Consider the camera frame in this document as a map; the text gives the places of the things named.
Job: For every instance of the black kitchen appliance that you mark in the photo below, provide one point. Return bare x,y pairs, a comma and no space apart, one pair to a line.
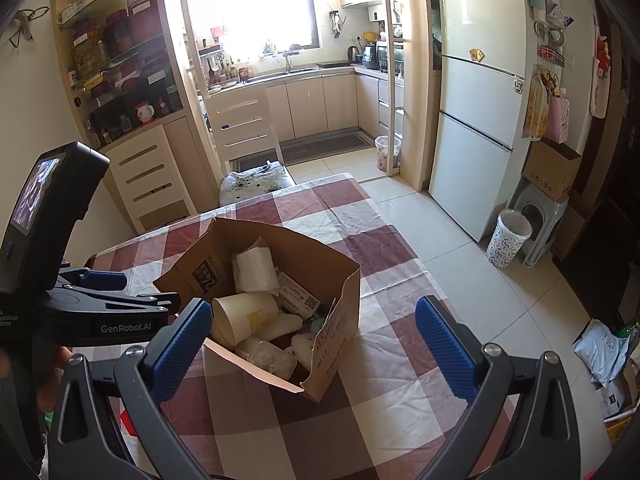
370,56

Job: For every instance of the green white carton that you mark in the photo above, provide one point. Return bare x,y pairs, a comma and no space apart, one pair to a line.
297,295

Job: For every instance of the countertop oven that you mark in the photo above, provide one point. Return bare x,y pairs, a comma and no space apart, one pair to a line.
390,57

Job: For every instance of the squiggle patterned trash bin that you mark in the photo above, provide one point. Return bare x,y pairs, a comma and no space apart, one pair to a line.
507,242

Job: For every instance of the checkered cloth desktop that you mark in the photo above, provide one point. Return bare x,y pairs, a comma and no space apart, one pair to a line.
350,420

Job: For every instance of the electric kettle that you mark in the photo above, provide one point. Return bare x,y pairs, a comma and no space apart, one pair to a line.
354,55

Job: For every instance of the floral chair cushion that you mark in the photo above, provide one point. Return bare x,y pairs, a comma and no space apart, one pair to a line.
255,185

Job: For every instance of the cardboard box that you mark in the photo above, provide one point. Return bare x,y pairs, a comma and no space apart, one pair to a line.
550,170
340,330

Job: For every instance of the pink paper bag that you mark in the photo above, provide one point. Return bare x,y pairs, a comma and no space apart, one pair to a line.
556,120

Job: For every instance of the white cotton pad packet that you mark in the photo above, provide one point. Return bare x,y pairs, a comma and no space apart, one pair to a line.
255,270

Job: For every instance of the white refrigerator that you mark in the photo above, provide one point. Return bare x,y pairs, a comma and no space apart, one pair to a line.
480,135

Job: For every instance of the person's left hand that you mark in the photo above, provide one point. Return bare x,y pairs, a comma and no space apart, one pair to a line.
62,362

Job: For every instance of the white red mug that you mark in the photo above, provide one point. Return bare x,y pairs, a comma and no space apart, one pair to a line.
144,112

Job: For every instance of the white slatted chair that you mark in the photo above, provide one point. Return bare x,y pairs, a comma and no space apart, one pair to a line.
245,125
150,180

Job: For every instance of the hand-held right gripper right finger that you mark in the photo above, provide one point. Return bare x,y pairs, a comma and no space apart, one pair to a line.
445,350

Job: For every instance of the closed cardboard box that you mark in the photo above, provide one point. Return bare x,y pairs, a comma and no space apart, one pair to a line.
550,170

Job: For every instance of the kitchen window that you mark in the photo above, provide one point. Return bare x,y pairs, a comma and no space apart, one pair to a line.
265,0

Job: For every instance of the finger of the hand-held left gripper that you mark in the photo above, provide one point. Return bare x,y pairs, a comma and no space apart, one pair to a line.
105,280
140,302

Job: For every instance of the dark floor mat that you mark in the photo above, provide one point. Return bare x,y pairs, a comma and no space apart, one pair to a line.
320,147

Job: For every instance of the yellow fridge magnet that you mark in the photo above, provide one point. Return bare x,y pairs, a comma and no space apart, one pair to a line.
476,55

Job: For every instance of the beige kitchen cabinets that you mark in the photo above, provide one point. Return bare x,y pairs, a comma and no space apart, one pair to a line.
320,105

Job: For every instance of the grey plastic stool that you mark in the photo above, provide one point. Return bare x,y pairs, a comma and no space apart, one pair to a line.
542,230

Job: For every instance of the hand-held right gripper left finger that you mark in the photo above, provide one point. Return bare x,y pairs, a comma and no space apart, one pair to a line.
182,350

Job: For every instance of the grey parcel bag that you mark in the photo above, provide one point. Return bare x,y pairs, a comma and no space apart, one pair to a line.
600,352

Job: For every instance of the yellow plastic bag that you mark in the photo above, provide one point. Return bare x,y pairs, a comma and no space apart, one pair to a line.
534,110

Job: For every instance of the pink patterned trash bin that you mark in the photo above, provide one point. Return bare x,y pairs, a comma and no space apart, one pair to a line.
387,155

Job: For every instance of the white paper cup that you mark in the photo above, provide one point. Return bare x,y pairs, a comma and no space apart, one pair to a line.
245,317

